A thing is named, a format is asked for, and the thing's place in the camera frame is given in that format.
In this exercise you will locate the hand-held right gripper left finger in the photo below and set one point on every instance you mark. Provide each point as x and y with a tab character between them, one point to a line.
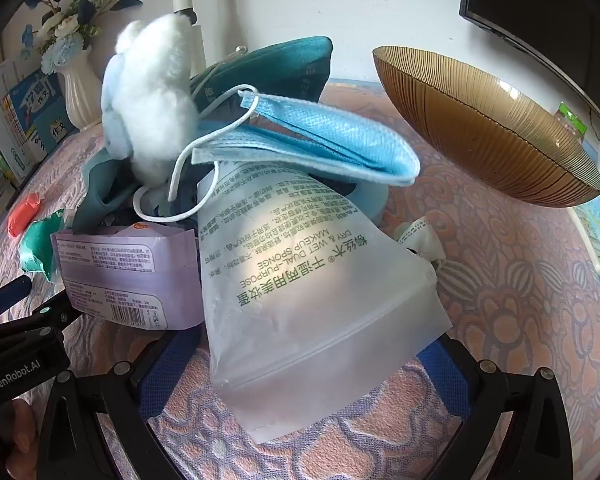
167	375

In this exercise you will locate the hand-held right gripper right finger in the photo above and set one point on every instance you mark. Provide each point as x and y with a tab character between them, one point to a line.
445	380

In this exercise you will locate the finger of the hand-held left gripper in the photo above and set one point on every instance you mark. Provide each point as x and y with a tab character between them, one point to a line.
10	292
55	312

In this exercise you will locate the teal cloth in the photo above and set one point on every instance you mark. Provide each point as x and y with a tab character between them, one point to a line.
100	185

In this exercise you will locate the frosted plastic sponge pouch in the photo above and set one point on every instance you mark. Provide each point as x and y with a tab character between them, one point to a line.
305	310

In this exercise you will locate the white and blue plush toy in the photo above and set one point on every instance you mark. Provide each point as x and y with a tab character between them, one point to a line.
155	95

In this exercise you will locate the amber ribbed glass bowl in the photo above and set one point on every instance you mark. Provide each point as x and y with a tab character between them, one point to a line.
480	130

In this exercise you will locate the blue face mask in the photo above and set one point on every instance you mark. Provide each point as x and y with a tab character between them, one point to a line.
330	140

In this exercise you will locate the person's left hand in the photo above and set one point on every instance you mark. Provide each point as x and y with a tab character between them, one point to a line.
22	427

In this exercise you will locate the pink patterned blanket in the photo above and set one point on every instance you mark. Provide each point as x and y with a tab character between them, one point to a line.
505	270

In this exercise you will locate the row of books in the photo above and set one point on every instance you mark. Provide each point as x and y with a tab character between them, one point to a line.
25	120

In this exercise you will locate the white ribbed vase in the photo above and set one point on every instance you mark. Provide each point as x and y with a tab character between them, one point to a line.
82	95

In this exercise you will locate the blue printed packet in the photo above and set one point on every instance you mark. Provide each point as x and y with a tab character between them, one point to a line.
597	220

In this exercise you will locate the blue and white artificial flowers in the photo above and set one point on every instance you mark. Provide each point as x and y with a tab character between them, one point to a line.
67	47

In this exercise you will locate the jar with green lid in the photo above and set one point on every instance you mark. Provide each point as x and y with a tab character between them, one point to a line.
570	115

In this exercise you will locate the black monitor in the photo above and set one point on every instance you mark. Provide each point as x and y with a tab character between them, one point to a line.
555	0

